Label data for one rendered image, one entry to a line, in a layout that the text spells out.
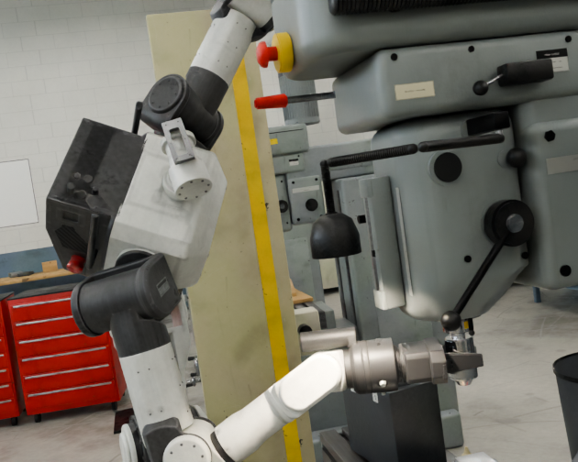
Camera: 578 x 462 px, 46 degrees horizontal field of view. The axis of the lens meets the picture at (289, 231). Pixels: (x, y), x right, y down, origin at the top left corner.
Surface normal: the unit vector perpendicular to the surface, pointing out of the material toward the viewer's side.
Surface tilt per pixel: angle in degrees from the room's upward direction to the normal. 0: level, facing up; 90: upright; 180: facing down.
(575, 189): 90
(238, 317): 90
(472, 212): 90
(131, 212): 58
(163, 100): 63
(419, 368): 90
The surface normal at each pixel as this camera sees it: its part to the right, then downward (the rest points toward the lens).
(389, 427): -0.91, 0.15
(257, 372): 0.22, 0.04
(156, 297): 0.93, -0.28
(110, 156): 0.29, -0.52
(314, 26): -0.61, 0.14
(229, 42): 0.49, 0.07
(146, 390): -0.02, -0.01
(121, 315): -0.24, 0.05
